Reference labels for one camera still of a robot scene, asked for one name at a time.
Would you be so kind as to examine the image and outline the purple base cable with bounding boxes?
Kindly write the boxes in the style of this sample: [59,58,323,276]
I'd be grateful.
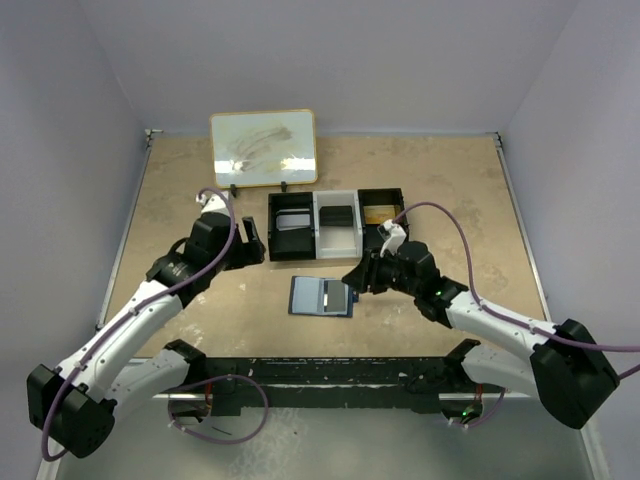
[167,374,270,444]
[447,384,509,432]

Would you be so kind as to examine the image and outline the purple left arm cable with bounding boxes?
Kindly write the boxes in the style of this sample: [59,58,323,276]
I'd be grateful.
[40,187,237,461]

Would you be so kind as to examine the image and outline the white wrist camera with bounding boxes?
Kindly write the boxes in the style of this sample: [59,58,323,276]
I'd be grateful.
[195,191,229,216]
[377,219,407,257]

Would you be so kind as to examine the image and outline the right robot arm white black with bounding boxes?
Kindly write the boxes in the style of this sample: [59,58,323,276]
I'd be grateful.
[342,241,620,430]

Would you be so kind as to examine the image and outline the white middle tray compartment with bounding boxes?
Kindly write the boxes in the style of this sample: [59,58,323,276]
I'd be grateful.
[312,190,363,260]

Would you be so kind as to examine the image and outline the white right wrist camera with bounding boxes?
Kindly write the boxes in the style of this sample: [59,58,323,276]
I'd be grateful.
[377,219,407,257]

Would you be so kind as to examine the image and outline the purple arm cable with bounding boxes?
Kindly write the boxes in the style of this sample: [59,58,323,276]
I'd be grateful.
[392,201,640,384]
[40,187,237,461]

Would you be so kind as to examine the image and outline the white card in tray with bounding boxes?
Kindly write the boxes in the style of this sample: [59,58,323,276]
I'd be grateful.
[275,209,313,231]

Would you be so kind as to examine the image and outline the blue leather card holder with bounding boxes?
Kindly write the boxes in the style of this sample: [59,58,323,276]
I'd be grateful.
[288,276,359,318]

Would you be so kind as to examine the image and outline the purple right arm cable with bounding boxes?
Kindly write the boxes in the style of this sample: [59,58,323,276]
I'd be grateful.
[392,201,640,384]

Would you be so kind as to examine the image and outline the black card case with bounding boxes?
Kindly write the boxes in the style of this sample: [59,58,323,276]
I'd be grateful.
[319,205,354,227]

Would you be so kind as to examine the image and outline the black tray compartment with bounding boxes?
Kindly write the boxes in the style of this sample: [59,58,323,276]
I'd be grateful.
[358,188,405,250]
[268,192,316,262]

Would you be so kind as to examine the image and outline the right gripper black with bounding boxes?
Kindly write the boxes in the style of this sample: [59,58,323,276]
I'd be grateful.
[341,247,420,298]

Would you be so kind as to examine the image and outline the black left tray compartment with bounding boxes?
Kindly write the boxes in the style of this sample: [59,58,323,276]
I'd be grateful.
[268,192,316,262]

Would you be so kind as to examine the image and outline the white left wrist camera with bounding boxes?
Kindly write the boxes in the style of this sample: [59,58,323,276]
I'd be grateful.
[195,191,229,216]

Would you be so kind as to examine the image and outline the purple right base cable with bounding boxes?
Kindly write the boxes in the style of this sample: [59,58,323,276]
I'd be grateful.
[447,384,509,432]

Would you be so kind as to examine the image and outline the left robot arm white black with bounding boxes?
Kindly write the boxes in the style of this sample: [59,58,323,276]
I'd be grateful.
[26,210,265,462]

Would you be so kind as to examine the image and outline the whiteboard with wooden frame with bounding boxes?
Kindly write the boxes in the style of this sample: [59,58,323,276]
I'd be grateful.
[209,109,318,189]

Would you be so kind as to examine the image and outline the gold card in tray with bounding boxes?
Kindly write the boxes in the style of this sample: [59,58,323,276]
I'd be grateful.
[363,204,400,225]

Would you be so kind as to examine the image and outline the black right tray compartment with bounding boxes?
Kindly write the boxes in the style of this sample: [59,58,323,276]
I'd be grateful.
[358,188,405,250]

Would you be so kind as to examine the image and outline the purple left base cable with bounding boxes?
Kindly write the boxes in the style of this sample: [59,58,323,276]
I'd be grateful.
[167,374,270,444]

